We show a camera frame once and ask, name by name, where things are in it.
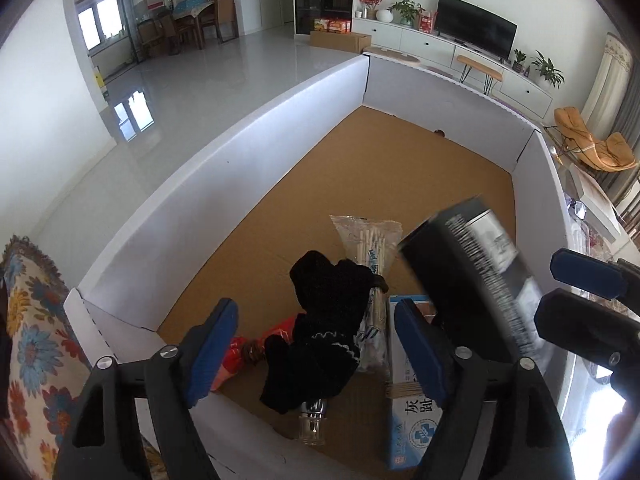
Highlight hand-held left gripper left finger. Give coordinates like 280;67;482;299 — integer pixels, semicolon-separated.
52;298;241;480

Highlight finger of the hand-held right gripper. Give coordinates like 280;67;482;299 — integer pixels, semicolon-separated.
550;249;640;306
533;288;640;385

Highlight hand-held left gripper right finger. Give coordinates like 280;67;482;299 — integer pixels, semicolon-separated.
394;299;576;480

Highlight black box with white labels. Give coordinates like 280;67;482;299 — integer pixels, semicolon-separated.
397;196;557;367

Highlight black knit cloth white trim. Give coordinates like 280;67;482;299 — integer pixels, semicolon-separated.
260;250;390;415

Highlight large white cardboard box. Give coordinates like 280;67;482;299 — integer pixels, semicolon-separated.
64;52;590;480

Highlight person's right hand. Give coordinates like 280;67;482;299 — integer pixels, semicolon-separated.
606;400;640;480

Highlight red snack packet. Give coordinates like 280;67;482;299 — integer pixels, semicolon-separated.
210;312;301;393

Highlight white flat carton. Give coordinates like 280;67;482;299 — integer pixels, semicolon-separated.
567;165;624;239

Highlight blue white medicine box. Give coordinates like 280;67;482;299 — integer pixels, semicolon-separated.
385;294;451;472

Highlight clear plastic chopsticks packet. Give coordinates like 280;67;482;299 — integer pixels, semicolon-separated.
329;214;404;374

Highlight small clear glass bottle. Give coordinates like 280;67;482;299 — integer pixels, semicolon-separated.
297;397;331;447

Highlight orange lounge chair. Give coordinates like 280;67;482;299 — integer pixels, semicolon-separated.
554;106;639;174

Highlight floral chair cushion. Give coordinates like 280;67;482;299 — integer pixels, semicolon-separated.
0;234;167;480

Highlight white patterned curtain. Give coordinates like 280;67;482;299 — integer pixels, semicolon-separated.
582;32;635;141

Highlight large potted plant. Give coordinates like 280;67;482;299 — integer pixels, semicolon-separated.
530;50;566;90

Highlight wooden stool with metal legs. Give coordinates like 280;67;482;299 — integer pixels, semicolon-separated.
456;55;504;96

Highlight black flat television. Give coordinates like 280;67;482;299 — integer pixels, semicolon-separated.
436;0;519;60

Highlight white television cabinet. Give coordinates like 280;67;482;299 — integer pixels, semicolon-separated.
352;16;557;121

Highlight beige oval mat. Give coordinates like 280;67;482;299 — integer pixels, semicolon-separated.
372;46;417;62

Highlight brown cardboard carton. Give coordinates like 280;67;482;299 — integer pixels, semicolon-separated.
310;30;373;55

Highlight green leafy potted plant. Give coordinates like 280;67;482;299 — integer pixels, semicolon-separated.
389;0;426;28

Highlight brown wooden dining chair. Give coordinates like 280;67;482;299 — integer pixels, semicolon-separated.
214;0;240;44
137;10;181;59

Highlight orange snack boxes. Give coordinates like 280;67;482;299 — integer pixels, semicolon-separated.
313;17;353;35

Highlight dining table with blue cloth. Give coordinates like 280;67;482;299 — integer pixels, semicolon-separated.
172;0;217;47

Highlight red flowers in vase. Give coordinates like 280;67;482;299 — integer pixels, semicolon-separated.
357;0;389;20

